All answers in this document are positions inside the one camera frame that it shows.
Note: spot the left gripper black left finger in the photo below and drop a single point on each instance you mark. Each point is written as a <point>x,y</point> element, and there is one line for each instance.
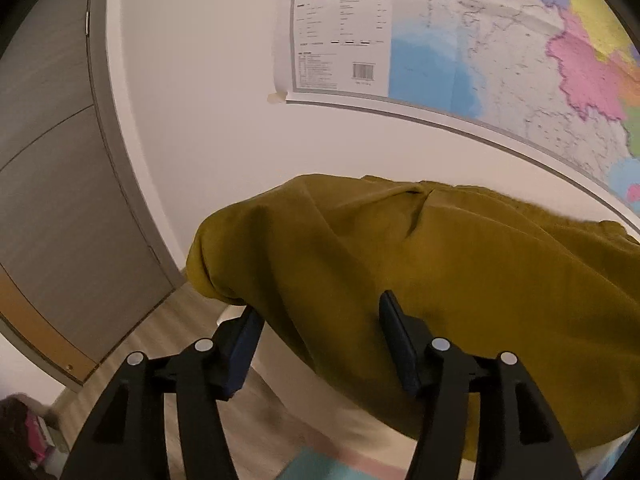
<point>124,435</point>

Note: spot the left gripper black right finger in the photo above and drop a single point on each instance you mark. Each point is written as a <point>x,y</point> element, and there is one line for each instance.
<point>519,436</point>

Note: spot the mustard brown jacket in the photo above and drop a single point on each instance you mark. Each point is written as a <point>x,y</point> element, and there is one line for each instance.
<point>490,273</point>

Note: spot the teal grey bed sheet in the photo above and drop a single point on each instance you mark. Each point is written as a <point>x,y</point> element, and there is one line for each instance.
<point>311,464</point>

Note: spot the grey wooden door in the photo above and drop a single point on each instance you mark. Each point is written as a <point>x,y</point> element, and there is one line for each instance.
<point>82,261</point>

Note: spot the colourful wall map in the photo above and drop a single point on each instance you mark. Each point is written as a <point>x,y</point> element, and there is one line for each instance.
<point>553,82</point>

